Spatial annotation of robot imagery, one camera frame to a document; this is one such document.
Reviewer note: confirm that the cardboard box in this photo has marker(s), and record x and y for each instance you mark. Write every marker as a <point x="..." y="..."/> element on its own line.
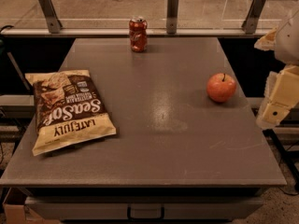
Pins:
<point x="16" y="212"/>

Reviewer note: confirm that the left metal rail bracket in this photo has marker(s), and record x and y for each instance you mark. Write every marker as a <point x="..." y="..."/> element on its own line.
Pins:
<point x="52" y="21"/>

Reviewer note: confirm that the orange soda can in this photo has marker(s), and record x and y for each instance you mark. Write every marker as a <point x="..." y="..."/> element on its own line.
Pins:
<point x="138" y="34"/>

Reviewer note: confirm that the black drawer handle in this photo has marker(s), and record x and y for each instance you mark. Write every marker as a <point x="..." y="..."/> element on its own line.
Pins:
<point x="145" y="212"/>

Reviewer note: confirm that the metal rail bracket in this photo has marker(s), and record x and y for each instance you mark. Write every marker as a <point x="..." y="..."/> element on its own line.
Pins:
<point x="250" y="23"/>
<point x="172" y="16"/>
<point x="52" y="21"/>

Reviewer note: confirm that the brown Late July chip bag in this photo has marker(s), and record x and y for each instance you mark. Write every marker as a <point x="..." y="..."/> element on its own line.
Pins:
<point x="69" y="110"/>

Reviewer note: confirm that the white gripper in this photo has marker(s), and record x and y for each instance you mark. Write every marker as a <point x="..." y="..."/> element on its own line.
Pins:
<point x="288" y="44"/>

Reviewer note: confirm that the red apple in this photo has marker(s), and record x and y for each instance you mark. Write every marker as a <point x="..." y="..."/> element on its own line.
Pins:
<point x="220" y="87"/>

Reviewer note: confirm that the middle metal rail bracket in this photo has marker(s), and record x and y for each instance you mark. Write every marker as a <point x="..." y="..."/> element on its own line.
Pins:
<point x="172" y="16"/>

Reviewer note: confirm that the grey table drawer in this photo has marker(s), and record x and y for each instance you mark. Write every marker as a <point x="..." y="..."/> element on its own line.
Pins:
<point x="113" y="208"/>

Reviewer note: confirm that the right metal rail bracket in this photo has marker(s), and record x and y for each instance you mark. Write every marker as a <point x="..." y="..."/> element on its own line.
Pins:
<point x="250" y="23"/>

